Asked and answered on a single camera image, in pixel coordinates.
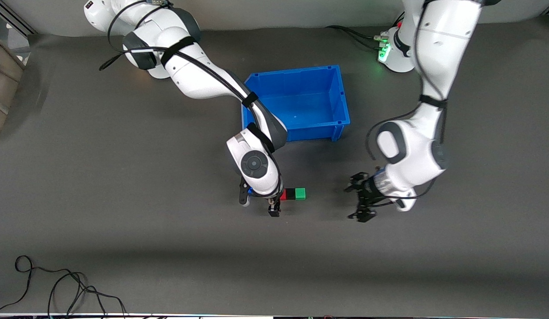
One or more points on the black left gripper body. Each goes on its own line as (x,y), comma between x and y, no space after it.
(368,189)

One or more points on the small green cube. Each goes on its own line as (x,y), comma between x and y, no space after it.
(300,193)

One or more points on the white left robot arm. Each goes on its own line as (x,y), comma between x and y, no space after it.
(438,44)

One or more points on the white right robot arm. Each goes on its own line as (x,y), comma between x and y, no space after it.
(195,75)

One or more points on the small black cube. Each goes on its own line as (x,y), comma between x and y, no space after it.
(291,194)

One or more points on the blue plastic storage bin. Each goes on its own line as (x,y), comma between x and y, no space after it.
(310,102)

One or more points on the beige cardboard box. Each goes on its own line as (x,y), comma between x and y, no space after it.
(4,84)

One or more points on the dark metal frame rail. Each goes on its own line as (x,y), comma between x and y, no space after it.
(15,22)

